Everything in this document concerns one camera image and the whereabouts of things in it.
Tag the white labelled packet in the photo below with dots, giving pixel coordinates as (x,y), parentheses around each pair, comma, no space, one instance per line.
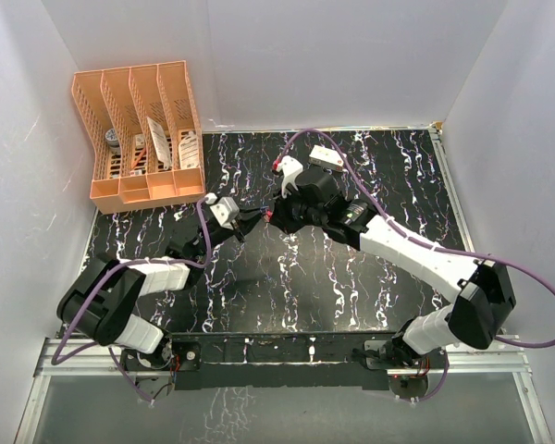
(189,153)

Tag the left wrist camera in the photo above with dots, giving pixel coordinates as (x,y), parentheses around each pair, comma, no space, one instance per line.
(225,211)

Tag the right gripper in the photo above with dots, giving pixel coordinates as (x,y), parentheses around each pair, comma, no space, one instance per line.
(281,218)

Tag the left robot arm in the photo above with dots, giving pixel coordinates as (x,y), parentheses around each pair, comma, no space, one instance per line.
(98,309)

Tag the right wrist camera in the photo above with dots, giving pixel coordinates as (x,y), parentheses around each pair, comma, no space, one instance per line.
(289,168)

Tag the white box on table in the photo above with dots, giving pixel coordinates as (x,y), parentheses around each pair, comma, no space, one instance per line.
(326,158)

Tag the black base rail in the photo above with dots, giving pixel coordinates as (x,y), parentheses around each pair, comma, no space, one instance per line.
(275,360)

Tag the round tin in organizer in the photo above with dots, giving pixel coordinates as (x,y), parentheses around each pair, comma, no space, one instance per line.
(111,139)

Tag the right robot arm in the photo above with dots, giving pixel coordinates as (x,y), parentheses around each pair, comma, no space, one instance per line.
(478,292)

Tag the orange pen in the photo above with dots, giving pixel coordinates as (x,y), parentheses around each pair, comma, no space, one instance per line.
(138,158)

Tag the orange file organizer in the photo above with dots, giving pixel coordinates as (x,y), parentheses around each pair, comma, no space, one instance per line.
(123,99)

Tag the white paper packet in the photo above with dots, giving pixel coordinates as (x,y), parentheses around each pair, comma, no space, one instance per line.
(161,144)

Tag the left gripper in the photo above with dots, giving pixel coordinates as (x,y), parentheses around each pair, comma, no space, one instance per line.
(250,218)

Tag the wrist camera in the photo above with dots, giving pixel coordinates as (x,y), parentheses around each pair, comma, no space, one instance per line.
(289,168)
(225,211)

